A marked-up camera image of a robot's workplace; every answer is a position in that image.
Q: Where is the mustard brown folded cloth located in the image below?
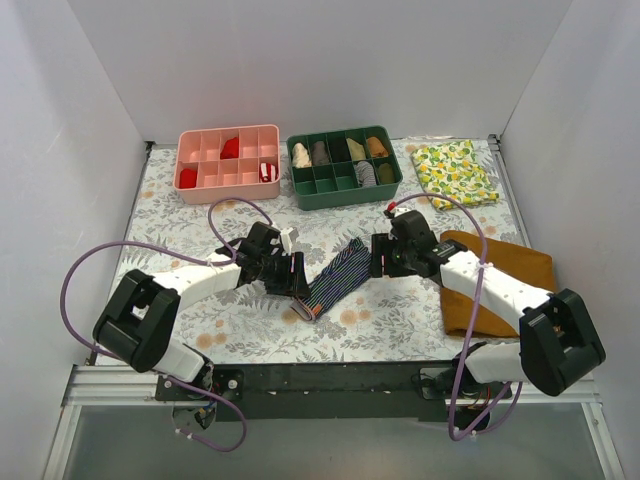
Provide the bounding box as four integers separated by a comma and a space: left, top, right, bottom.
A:
440, 230, 557, 338

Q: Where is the beige yellow rolled underwear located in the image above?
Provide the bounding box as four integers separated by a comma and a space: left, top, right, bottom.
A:
346, 138, 367, 162

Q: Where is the red rolled sock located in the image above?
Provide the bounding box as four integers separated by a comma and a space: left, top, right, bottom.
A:
178, 168, 197, 189
220, 136, 240, 159

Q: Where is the navy striped underwear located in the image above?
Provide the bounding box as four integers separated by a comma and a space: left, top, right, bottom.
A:
291, 238, 372, 322

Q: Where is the red white striped sock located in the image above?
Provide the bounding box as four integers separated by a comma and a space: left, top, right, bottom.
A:
259, 162, 278, 183

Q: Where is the lemon print folded cloth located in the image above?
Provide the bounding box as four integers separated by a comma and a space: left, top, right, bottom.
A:
410, 140, 500, 211

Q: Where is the aluminium frame rail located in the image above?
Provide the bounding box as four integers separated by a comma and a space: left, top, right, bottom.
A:
43, 365, 625, 479

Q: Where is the floral patterned table mat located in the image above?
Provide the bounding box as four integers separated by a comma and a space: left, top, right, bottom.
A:
119, 137, 528, 364

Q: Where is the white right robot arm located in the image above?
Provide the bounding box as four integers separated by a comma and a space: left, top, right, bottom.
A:
371, 207, 606, 398

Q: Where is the grey striped rolled underwear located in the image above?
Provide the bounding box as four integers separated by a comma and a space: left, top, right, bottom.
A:
354, 160, 377, 188

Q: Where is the red rolled sock top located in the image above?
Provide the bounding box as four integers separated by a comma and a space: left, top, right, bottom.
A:
220, 136, 240, 159

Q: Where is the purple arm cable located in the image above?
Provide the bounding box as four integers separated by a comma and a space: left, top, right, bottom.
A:
59, 197, 281, 452
383, 193, 523, 442

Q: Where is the black rolled underwear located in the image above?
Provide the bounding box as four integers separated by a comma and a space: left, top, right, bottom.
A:
328, 138, 351, 163

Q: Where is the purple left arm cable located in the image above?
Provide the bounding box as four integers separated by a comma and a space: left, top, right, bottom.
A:
59, 197, 281, 452

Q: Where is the cream rolled underwear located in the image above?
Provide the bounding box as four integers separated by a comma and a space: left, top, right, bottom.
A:
292, 142, 312, 169

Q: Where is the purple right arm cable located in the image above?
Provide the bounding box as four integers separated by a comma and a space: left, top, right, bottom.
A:
383, 193, 523, 442

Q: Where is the green divided organizer box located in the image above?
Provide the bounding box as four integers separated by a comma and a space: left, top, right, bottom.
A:
286, 125, 403, 211

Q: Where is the pink divided organizer box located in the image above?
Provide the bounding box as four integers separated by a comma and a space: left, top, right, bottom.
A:
173, 124, 282, 205

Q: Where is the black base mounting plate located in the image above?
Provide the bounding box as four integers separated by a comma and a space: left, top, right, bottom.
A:
154, 360, 514, 425

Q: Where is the red rolled sock bottom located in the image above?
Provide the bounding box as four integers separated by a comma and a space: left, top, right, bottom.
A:
178, 168, 197, 189

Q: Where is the olive green rolled underwear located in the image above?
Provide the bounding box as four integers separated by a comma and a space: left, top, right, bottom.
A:
378, 163, 396, 185

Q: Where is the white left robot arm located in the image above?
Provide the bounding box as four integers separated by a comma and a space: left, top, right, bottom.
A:
93, 222, 310, 400

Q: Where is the orange brown rolled underwear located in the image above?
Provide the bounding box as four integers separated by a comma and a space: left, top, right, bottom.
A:
366, 136, 390, 158

